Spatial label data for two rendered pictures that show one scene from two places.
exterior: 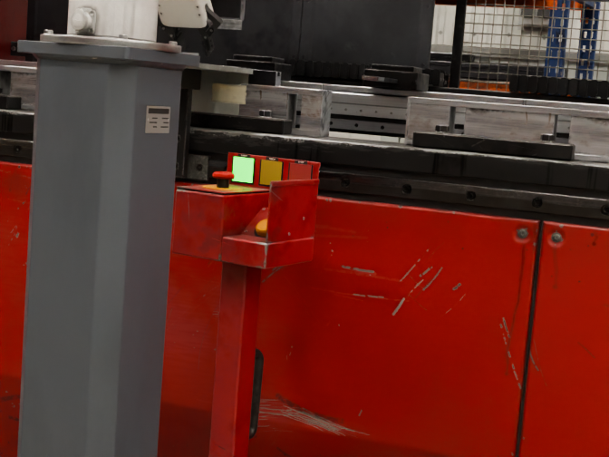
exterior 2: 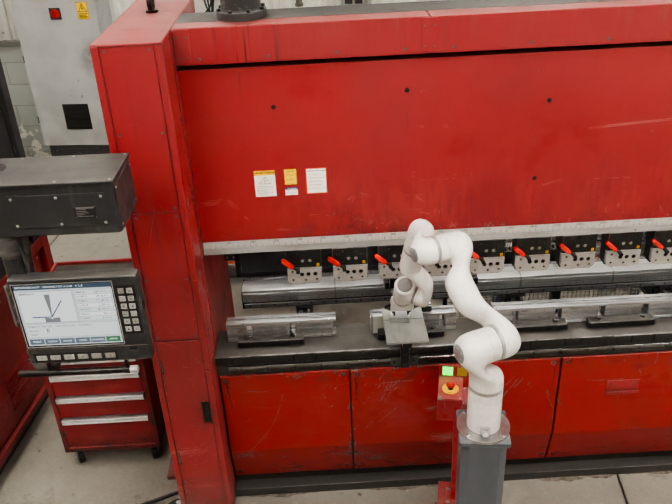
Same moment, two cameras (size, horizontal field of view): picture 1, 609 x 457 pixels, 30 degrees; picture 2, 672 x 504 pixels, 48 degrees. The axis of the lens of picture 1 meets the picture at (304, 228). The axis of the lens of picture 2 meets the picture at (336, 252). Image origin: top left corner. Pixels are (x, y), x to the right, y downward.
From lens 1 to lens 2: 2.43 m
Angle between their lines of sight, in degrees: 29
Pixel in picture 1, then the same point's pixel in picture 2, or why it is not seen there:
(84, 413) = not seen: outside the picture
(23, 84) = (302, 327)
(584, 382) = (577, 404)
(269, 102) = (430, 319)
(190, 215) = (445, 407)
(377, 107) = not seen: hidden behind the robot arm
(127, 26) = (498, 427)
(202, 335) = (419, 416)
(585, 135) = (568, 313)
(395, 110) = not seen: hidden behind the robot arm
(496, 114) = (531, 311)
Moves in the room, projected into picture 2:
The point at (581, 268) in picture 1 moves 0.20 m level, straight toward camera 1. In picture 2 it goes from (577, 370) to (595, 398)
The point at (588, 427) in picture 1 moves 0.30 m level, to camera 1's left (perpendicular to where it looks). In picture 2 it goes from (579, 417) to (525, 434)
